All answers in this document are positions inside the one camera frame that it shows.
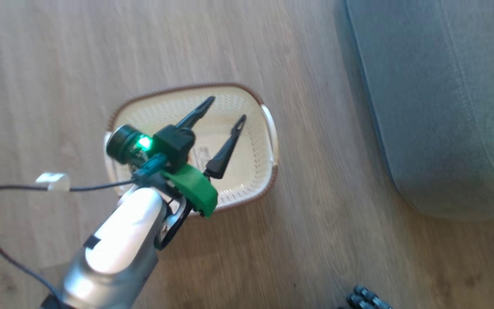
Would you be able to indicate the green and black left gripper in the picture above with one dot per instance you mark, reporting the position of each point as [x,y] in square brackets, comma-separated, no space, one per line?
[176,146]

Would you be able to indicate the grey ribbed robot base part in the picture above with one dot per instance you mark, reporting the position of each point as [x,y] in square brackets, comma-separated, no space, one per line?
[365,298]

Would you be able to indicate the white and grey left robot arm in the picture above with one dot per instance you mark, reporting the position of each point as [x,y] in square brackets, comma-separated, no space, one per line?
[118,240]

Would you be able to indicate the white perforated plastic laundry basket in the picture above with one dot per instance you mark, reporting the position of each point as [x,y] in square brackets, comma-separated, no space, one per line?
[247,171]

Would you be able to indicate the grey sofa cushion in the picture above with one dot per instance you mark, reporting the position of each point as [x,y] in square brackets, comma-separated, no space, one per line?
[435,107]

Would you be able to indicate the black round wrist camera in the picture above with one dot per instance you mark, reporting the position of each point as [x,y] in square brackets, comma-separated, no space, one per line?
[122,143]

